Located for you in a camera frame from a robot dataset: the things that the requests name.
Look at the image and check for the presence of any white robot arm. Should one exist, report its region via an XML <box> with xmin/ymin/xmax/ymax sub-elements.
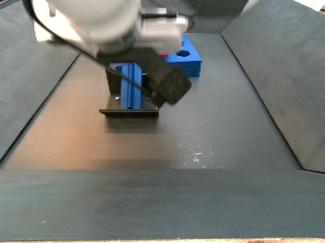
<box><xmin>33</xmin><ymin>0</ymin><xmax>188</xmax><ymax>53</ymax></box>

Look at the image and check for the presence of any black camera cable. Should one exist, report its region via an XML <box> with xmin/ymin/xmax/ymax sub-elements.
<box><xmin>22</xmin><ymin>0</ymin><xmax>160</xmax><ymax>100</ymax></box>

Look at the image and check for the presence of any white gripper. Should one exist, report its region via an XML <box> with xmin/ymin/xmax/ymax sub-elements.
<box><xmin>138</xmin><ymin>8</ymin><xmax>189</xmax><ymax>53</ymax></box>

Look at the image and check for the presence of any blue shape-sorter block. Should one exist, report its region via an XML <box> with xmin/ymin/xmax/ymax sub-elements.
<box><xmin>165</xmin><ymin>34</ymin><xmax>202</xmax><ymax>77</ymax></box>

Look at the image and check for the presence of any black curved fixture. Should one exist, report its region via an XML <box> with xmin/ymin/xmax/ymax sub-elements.
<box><xmin>99</xmin><ymin>73</ymin><xmax>160</xmax><ymax>118</ymax></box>

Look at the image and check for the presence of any red hexagonal peg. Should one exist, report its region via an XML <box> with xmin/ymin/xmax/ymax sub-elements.
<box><xmin>160</xmin><ymin>52</ymin><xmax>169</xmax><ymax>58</ymax></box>

